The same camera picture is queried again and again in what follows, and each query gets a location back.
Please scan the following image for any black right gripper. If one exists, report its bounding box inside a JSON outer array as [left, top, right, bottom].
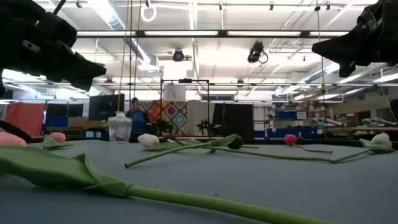
[[312, 27, 398, 78]]

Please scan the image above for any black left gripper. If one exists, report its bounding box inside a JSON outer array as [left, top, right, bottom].
[[0, 29, 108, 93]]

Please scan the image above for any pink artificial tulip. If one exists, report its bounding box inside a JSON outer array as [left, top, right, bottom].
[[41, 131, 74, 151], [0, 131, 336, 224]]

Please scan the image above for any white artificial tulip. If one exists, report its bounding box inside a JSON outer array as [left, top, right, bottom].
[[137, 133, 333, 163], [329, 133, 395, 164]]

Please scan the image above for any red artificial tulip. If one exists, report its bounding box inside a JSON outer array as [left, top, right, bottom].
[[284, 134, 333, 154]]

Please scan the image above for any clear glass vase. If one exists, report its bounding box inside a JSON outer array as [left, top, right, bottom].
[[108, 111, 133, 144]]

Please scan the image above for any black monitor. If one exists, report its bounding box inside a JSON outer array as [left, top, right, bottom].
[[88, 93, 126, 121]]

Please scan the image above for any cardboard box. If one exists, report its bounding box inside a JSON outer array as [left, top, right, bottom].
[[67, 116, 107, 128]]

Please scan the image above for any blue storage bin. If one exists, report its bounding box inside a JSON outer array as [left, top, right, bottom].
[[49, 116, 69, 128], [274, 111, 307, 121]]

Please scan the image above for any person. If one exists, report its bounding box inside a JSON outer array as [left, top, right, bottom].
[[125, 96, 150, 140]]

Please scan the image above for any orange curtain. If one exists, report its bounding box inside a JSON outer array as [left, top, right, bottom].
[[5, 102, 47, 138]]

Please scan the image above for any wooden workbench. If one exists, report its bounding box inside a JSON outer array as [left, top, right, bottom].
[[325, 126, 398, 133]]

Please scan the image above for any white hanging cylinder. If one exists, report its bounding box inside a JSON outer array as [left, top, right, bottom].
[[162, 84, 187, 102]]

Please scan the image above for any colourful patchwork quilt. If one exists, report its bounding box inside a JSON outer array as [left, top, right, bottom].
[[140, 100, 189, 135]]

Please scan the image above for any overhead LED light bar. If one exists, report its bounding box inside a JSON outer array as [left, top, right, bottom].
[[76, 29, 350, 39]]

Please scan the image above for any black partition panel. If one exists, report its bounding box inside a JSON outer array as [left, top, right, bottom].
[[212, 103, 254, 139]]

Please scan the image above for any thin hanging cable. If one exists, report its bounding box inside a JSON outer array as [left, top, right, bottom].
[[313, 0, 328, 138]]

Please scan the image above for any thin hanging rope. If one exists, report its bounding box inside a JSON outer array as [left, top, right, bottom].
[[117, 0, 130, 113]]

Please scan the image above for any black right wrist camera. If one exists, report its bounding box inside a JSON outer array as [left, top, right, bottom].
[[356, 1, 386, 34]]

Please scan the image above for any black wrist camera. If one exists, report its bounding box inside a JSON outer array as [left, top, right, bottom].
[[356, 1, 386, 34], [37, 11, 78, 48]]

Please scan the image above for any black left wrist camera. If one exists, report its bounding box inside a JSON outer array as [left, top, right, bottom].
[[37, 11, 78, 48]]

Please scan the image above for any white hanging ring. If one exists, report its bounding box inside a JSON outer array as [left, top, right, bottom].
[[140, 0, 157, 23]]

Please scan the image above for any black curved cable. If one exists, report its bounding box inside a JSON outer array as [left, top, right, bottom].
[[0, 120, 32, 143]]

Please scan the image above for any black ceiling camera with cable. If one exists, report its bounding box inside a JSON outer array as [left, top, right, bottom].
[[247, 40, 269, 65]]

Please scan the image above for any round black ceiling camera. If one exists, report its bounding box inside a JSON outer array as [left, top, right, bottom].
[[172, 49, 185, 63]]

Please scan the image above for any black metal frame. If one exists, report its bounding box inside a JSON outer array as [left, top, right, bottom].
[[159, 78, 211, 139]]

